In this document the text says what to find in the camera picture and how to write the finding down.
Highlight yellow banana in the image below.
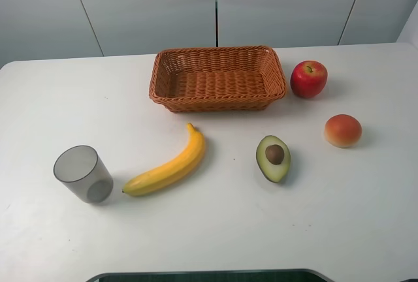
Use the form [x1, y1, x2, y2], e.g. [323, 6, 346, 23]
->
[122, 123, 206, 196]

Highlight brown wicker basket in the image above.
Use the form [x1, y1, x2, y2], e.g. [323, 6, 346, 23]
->
[149, 46, 287, 113]

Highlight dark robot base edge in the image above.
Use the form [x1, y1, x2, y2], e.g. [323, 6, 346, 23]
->
[88, 269, 332, 281]

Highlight halved avocado with pit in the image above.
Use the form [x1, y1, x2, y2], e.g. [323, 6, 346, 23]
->
[256, 135, 291, 183]

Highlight red apple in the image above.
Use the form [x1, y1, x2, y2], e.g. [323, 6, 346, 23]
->
[290, 60, 328, 99]

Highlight grey translucent plastic cup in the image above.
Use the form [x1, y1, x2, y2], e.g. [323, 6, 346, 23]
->
[53, 145, 114, 204]

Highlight orange bread bun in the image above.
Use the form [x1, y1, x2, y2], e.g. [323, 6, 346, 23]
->
[324, 114, 362, 148]

